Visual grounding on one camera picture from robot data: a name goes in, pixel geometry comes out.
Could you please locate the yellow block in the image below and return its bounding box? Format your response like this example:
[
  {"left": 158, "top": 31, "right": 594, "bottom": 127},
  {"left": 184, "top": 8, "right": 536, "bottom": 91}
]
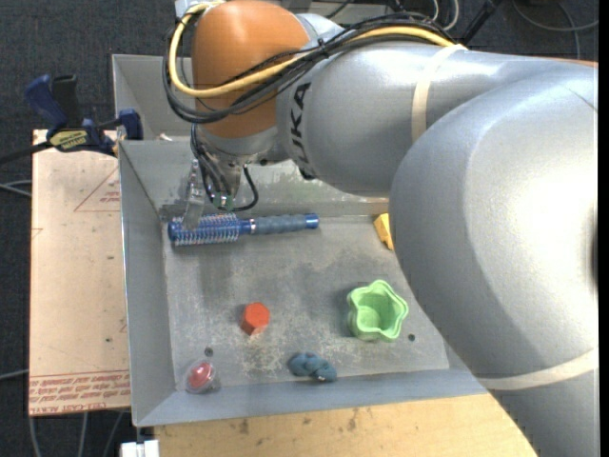
[{"left": 372, "top": 212, "right": 396, "bottom": 251}]

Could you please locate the clear dome with red centre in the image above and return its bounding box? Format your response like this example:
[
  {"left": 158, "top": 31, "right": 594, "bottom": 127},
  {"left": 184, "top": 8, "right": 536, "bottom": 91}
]
[{"left": 185, "top": 358, "right": 222, "bottom": 395}]

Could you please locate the blue-grey crumpled cloth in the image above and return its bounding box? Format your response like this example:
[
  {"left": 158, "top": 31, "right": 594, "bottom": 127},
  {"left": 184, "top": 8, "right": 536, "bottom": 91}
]
[{"left": 285, "top": 351, "right": 339, "bottom": 384}]

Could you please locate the grey metal bin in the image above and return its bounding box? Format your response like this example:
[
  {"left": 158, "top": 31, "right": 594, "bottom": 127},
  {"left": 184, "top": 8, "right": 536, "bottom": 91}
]
[{"left": 111, "top": 53, "right": 489, "bottom": 428}]

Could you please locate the blue round hair brush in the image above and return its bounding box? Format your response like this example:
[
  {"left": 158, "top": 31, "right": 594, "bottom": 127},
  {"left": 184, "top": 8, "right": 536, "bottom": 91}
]
[{"left": 167, "top": 212, "right": 321, "bottom": 248}]

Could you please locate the red hexagonal block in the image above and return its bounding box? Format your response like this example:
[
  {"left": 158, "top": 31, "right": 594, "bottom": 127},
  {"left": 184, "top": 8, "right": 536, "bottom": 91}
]
[{"left": 238, "top": 301, "right": 272, "bottom": 337}]

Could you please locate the brown cardboard board red print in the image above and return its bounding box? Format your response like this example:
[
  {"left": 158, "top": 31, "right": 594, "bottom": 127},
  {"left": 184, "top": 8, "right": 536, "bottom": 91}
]
[{"left": 28, "top": 129, "right": 132, "bottom": 417}]

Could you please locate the green star-shaped cup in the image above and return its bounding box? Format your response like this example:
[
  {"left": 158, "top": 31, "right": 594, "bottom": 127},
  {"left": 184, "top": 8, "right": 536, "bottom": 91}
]
[{"left": 345, "top": 278, "right": 411, "bottom": 344}]

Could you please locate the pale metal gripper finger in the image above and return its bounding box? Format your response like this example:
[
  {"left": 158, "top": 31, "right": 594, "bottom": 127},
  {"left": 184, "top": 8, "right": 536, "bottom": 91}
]
[{"left": 183, "top": 158, "right": 206, "bottom": 231}]

